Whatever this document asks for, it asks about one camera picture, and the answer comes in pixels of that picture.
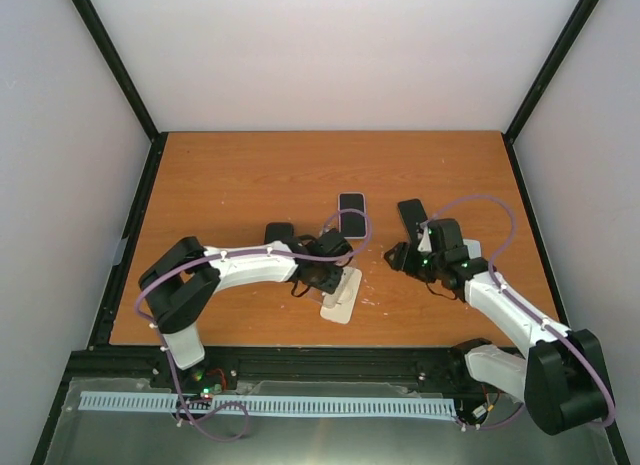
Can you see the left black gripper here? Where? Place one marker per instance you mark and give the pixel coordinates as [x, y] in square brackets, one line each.
[329, 284]

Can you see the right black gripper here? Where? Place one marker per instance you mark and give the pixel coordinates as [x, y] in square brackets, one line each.
[403, 259]

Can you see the black screen phone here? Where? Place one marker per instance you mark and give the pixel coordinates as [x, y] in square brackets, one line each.
[352, 210]

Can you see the black phone case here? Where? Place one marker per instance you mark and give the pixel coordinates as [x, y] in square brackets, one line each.
[278, 231]

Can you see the clear magsafe phone case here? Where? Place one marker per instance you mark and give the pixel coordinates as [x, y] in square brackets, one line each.
[345, 293]

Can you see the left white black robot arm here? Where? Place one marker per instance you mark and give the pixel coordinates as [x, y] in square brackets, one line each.
[181, 283]

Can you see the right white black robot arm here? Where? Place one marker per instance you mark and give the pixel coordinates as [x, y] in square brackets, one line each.
[558, 373]

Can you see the cream white phone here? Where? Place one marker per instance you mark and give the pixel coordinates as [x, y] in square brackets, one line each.
[342, 315]

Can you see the light blue phone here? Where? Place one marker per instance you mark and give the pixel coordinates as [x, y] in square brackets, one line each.
[473, 247]

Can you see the left green controller board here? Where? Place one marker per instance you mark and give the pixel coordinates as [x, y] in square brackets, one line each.
[210, 389]

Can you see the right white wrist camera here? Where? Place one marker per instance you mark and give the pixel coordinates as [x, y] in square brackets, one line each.
[424, 245]

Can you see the black aluminium frame rail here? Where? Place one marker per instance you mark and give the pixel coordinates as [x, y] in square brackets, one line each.
[427, 370]

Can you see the right black side rail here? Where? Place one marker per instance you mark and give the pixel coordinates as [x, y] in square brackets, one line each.
[535, 231]

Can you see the black side rail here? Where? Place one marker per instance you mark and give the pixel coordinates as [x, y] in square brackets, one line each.
[535, 231]
[112, 296]

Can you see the right wired connector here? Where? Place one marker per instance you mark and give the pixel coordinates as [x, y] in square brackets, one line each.
[491, 397]

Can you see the left black side rail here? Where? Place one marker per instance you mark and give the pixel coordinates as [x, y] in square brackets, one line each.
[112, 296]

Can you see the light blue cable duct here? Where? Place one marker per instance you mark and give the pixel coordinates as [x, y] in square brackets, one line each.
[271, 406]

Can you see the right black frame post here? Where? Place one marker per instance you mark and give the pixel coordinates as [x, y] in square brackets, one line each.
[556, 56]

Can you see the black frame post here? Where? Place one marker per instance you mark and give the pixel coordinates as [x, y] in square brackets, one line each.
[99, 34]
[556, 56]

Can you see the left black frame post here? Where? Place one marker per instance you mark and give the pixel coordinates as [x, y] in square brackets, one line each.
[99, 34]

